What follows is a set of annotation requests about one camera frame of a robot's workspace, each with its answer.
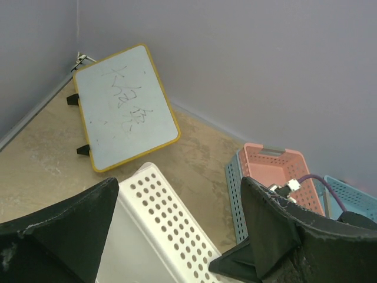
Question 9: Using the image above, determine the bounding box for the blue perforated basket nested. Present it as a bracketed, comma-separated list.
[225, 149, 332, 245]

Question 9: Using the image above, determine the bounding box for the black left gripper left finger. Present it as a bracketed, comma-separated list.
[1, 177, 119, 282]

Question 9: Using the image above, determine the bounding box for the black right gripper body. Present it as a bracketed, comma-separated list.
[337, 211, 377, 230]

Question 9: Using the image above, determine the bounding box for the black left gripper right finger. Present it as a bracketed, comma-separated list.
[209, 177, 376, 282]

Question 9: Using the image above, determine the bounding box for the blue perforated basket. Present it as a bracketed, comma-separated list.
[318, 175, 376, 222]

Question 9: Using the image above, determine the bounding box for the pink perforated plastic basket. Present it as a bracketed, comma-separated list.
[239, 143, 325, 216]

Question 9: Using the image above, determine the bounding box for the white perforated plastic basket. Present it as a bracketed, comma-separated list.
[96, 162, 234, 282]

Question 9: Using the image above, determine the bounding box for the metal corner bracket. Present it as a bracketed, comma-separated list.
[71, 52, 97, 72]

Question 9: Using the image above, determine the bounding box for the yellow framed whiteboard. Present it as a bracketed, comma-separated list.
[67, 44, 181, 173]

